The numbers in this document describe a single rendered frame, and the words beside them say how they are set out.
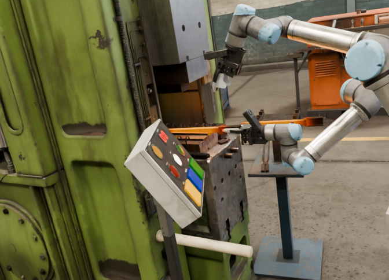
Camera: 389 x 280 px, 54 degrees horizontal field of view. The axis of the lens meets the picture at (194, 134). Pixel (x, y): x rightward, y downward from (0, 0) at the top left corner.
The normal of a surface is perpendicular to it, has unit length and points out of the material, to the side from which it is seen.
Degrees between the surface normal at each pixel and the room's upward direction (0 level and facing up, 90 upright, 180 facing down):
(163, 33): 90
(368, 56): 83
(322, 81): 90
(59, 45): 89
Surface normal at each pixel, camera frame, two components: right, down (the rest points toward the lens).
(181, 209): -0.06, 0.31
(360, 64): -0.72, 0.20
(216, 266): -0.47, 0.33
